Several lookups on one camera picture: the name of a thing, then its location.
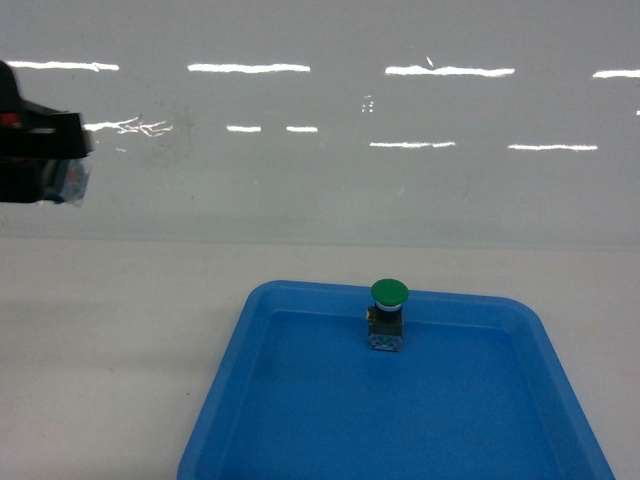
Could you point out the red push button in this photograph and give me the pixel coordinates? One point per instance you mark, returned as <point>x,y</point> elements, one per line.
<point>65,181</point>

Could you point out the blue plastic tray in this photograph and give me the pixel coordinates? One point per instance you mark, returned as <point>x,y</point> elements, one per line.
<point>475,392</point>

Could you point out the green push button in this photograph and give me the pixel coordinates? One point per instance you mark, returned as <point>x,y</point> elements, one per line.
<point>385,315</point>

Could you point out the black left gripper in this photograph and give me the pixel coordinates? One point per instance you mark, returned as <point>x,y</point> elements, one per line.
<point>32,134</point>

